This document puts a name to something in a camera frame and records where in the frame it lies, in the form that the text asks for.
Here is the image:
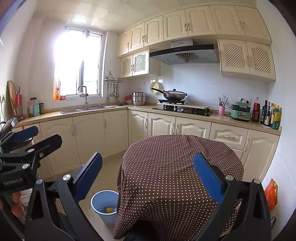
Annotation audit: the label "steel steamer pot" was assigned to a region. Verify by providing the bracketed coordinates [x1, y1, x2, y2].
[132, 89, 147, 105]

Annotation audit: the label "person's left hand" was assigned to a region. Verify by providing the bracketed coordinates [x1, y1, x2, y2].
[9, 191, 25, 217]

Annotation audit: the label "dark sauce bottle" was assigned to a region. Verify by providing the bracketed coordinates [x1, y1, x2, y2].
[260, 100, 268, 125]

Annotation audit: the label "clear jar on counter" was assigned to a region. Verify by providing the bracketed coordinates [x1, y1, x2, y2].
[28, 97, 40, 116]

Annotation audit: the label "black wok with lid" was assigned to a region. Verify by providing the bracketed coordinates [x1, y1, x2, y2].
[151, 88, 188, 100]

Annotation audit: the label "kitchen window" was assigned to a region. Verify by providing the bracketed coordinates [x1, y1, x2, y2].
[53, 26, 106, 101]

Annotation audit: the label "steel kitchen sink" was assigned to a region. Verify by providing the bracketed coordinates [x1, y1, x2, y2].
[60, 104, 114, 114]

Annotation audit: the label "teal box on counter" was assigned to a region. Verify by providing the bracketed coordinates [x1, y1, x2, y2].
[32, 104, 40, 116]

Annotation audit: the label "chrome sink faucet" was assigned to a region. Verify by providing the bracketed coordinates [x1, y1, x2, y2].
[77, 85, 89, 110]

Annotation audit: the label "wooden cutting board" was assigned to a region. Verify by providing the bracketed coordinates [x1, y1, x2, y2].
[6, 80, 19, 116]

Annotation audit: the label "black gas stove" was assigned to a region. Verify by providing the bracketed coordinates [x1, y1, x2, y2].
[152, 99, 212, 116]

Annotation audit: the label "blue plastic trash bin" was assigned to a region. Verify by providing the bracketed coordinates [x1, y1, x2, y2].
[90, 190, 118, 226]

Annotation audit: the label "green yellow oil bottle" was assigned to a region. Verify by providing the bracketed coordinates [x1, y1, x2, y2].
[272, 105, 280, 130]

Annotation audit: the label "utensil hanging rack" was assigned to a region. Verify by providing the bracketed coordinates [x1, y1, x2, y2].
[103, 71, 125, 103]

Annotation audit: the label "cream cabinets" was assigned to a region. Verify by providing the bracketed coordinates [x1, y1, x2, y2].
[116, 4, 276, 82]
[16, 105, 281, 180]

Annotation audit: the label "cream upper cabinets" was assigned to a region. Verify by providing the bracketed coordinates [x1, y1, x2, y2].
[116, 4, 276, 82]

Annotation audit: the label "red cap soda bottle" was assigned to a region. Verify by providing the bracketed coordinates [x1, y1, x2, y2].
[251, 97, 260, 122]

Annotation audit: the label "yellow wrapper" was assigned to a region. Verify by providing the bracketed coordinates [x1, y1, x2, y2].
[105, 207, 116, 213]

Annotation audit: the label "round trivet on wall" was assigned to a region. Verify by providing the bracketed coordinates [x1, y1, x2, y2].
[149, 80, 159, 94]

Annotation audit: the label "range hood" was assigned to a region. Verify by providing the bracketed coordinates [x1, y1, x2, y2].
[149, 39, 219, 65]

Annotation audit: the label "orange bag on floor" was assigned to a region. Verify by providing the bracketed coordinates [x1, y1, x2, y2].
[264, 178, 278, 211]

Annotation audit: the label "pink utensil holder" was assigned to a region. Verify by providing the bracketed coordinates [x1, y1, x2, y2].
[218, 105, 225, 115]

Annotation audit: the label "green electric grill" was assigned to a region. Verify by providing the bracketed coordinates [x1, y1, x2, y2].
[230, 101, 251, 122]

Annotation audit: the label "cream lower cabinets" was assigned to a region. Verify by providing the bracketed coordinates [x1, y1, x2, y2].
[16, 105, 281, 180]

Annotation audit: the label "brown polka dot tablecloth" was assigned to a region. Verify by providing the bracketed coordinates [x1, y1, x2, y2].
[114, 135, 244, 240]

